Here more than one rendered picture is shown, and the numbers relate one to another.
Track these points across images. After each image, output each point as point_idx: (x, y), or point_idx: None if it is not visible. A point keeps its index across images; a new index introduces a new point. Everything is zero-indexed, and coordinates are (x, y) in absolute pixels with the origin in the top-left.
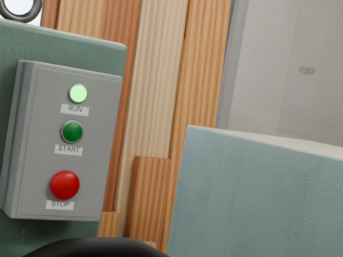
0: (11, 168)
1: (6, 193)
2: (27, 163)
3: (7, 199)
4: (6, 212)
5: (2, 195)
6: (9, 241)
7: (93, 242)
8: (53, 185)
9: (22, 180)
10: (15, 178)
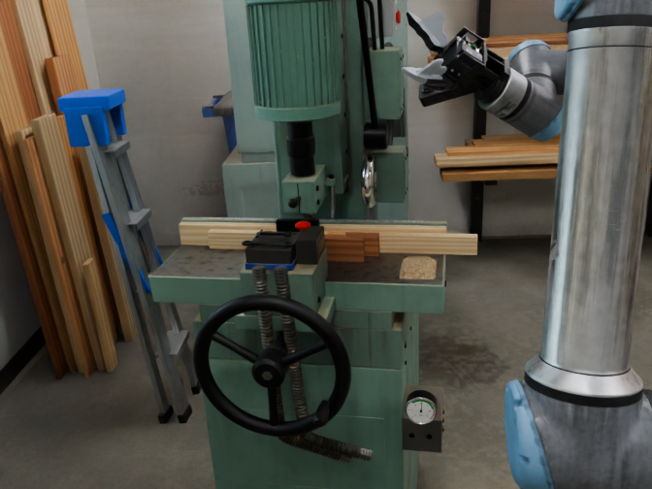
0: (385, 15)
1: (383, 27)
2: (394, 10)
3: (386, 29)
4: (387, 35)
5: (376, 30)
6: None
7: (390, 45)
8: (399, 17)
9: (394, 17)
10: (392, 17)
